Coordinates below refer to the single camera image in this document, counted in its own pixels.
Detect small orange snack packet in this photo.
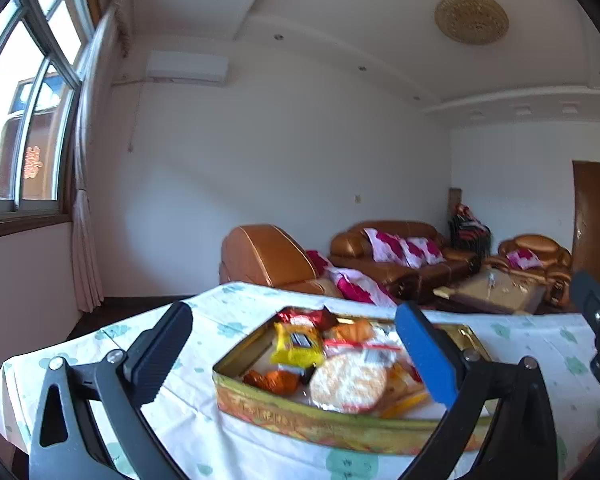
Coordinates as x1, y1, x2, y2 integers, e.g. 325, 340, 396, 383
242, 370, 300, 396

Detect rice cracker clear packet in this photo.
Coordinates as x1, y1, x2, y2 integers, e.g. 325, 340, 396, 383
309, 351, 389, 414

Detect yellow cracker packet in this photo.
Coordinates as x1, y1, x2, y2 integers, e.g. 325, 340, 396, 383
270, 323, 325, 368

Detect orange bread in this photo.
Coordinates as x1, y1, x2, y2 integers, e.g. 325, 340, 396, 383
325, 318, 375, 344

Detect red foil snack packet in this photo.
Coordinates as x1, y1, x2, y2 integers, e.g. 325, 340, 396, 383
276, 307, 339, 333

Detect white green-patterned tablecloth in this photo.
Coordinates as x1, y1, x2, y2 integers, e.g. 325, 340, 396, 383
0, 284, 600, 479

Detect brown wooden door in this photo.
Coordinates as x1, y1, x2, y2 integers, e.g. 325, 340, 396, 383
571, 160, 600, 284

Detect brown leather armchair far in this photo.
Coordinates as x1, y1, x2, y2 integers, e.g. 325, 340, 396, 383
483, 234, 572, 309

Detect brown leather armchair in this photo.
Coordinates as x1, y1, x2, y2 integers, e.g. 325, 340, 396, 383
483, 234, 572, 309
219, 224, 342, 299

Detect pink white armchair cushion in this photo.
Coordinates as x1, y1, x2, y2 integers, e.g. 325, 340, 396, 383
506, 248, 543, 270

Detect wooden coffee table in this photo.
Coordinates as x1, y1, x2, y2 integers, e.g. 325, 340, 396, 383
432, 270, 546, 315

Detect stack of dark stools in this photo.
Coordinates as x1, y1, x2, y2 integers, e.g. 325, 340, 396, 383
449, 204, 491, 260

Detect brown leather armchair near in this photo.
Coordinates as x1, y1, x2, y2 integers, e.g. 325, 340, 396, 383
219, 224, 342, 299

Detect gold metal tin box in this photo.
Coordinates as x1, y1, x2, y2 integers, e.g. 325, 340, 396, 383
211, 304, 496, 456

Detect brown leather three-seat sofa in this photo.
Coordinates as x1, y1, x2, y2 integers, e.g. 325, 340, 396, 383
329, 220, 479, 304

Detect pink white sofa cushions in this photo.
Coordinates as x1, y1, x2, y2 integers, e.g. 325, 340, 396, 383
364, 228, 445, 269

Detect pink white blanket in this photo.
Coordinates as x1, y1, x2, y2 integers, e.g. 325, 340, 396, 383
306, 250, 396, 308

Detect pink curtain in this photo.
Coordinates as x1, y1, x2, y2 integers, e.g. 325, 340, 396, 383
71, 0, 132, 313

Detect gold round ceiling lamp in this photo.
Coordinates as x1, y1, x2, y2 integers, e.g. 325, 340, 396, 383
434, 0, 509, 46

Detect white wall air conditioner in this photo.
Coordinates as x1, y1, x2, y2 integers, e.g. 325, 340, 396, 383
146, 50, 230, 84

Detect window with metal frame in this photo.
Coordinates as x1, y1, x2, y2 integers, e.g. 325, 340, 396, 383
0, 0, 95, 222

